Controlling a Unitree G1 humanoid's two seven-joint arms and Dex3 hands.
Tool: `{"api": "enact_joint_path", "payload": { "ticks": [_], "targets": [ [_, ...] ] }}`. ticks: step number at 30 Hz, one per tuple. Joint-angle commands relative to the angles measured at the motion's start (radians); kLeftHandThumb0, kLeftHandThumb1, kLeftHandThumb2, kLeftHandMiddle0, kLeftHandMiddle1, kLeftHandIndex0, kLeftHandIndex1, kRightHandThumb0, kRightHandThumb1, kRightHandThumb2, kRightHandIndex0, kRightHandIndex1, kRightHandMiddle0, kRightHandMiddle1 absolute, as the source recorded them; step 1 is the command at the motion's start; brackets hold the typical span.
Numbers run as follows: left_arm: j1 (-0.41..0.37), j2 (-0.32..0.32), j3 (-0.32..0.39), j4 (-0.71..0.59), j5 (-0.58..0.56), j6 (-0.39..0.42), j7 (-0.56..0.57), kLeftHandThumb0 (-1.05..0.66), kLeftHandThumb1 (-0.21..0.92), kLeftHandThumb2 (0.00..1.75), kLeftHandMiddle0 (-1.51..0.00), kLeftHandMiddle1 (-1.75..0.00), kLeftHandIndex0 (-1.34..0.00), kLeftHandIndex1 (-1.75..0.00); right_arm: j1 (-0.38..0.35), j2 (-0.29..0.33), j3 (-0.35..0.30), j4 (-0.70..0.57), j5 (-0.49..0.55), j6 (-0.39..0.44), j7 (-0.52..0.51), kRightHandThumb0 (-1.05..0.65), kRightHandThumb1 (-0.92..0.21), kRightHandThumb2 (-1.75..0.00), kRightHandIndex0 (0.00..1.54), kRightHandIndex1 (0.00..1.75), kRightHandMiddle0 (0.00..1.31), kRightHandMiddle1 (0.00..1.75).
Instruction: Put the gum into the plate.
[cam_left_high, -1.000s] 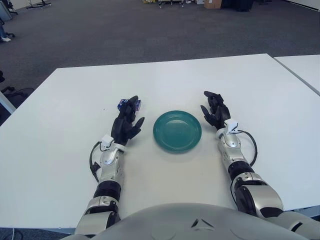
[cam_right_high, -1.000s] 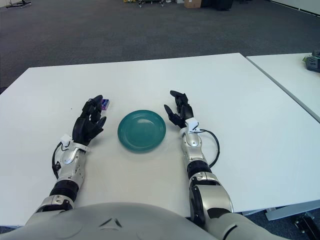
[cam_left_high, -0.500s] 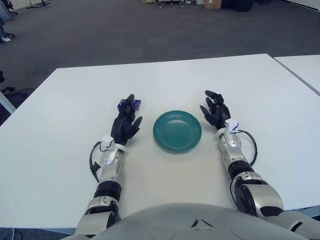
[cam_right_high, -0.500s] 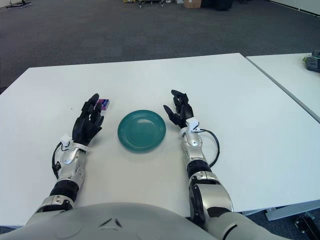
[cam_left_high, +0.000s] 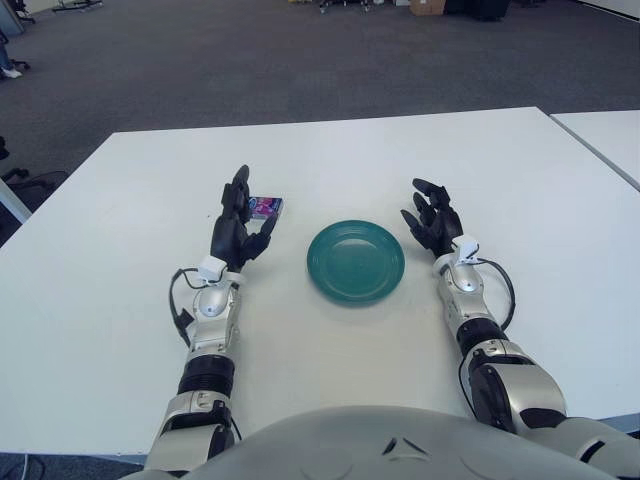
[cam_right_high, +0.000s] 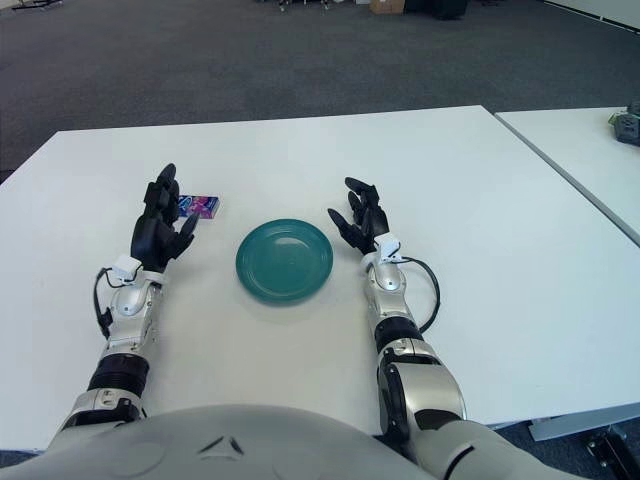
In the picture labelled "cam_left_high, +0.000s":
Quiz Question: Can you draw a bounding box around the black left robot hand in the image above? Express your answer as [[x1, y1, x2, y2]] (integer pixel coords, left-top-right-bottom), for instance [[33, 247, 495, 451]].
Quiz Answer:
[[209, 163, 276, 274]]

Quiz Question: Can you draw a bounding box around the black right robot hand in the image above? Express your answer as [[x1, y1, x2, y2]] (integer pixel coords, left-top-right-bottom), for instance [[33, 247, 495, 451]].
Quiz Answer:
[[398, 177, 464, 261]]

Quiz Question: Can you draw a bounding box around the blue purple gum pack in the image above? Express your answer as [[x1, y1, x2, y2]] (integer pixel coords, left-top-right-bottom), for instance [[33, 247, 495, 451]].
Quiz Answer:
[[248, 196, 286, 221]]

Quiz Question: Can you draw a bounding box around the green round plate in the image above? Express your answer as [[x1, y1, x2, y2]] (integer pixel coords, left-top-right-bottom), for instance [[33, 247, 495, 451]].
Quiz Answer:
[[306, 218, 407, 307]]

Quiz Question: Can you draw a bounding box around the white office table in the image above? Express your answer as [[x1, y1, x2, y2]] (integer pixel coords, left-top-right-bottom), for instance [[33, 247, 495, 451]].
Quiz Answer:
[[548, 108, 640, 191]]

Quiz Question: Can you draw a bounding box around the black office chair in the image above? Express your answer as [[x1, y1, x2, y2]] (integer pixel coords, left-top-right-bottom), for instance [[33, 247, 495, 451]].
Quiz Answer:
[[0, 134, 69, 214]]

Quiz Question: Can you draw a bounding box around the black equipment case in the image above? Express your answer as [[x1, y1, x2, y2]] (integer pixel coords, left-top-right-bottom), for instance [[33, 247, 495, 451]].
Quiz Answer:
[[444, 0, 511, 22]]

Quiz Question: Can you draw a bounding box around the grey robot torso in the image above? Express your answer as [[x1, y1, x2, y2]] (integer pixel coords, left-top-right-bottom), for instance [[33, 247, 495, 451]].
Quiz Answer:
[[182, 405, 609, 480]]

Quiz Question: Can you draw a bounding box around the metal wheeled cart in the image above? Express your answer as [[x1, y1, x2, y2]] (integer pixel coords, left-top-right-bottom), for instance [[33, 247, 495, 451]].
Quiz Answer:
[[319, 0, 371, 14]]

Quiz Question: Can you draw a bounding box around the person leg with white shoe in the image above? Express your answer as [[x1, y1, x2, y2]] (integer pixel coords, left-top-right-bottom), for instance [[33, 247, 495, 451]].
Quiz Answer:
[[0, 42, 24, 80]]

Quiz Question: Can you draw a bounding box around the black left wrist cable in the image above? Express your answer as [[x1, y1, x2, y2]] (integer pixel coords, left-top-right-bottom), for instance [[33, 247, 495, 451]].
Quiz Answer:
[[168, 267, 201, 346]]

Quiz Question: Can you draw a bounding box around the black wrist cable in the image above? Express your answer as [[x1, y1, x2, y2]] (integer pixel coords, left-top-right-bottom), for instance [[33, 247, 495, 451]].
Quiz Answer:
[[168, 267, 201, 346], [474, 257, 516, 331]]

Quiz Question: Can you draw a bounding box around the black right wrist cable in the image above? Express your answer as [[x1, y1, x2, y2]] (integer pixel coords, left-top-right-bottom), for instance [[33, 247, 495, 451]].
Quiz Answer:
[[474, 257, 516, 331]]

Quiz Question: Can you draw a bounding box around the black right elbow cable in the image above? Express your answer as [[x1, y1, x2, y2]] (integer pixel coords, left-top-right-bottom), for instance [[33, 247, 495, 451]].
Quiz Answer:
[[458, 357, 479, 419]]

